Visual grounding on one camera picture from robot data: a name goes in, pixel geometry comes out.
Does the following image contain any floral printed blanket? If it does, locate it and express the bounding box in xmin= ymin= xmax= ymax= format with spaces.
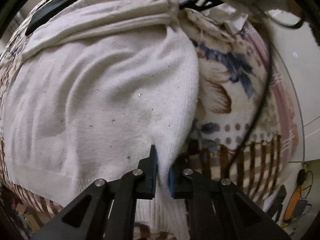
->
xmin=0 ymin=0 xmax=302 ymax=240

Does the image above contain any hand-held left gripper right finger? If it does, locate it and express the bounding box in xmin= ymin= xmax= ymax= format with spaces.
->
xmin=168 ymin=158 xmax=292 ymax=240

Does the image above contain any white crumpled paper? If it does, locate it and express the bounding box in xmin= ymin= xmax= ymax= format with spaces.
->
xmin=204 ymin=4 xmax=248 ymax=34

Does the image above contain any black cable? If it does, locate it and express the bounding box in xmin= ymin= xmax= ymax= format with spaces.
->
xmin=224 ymin=0 xmax=309 ymax=180

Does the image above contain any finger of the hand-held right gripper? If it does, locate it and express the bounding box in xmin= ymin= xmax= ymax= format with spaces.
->
xmin=179 ymin=0 xmax=225 ymax=12

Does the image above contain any white knit sweater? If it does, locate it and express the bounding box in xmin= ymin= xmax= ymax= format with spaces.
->
xmin=4 ymin=0 xmax=201 ymax=240

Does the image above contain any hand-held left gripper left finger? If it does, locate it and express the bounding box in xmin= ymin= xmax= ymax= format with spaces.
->
xmin=31 ymin=144 xmax=158 ymax=240

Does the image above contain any black flat device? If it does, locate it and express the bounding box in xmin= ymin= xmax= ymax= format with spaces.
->
xmin=264 ymin=184 xmax=288 ymax=223

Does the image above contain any black cloth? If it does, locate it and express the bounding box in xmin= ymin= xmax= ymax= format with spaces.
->
xmin=24 ymin=0 xmax=87 ymax=36

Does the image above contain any orange tool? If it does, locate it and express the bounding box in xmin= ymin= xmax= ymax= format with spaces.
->
xmin=282 ymin=184 xmax=305 ymax=223

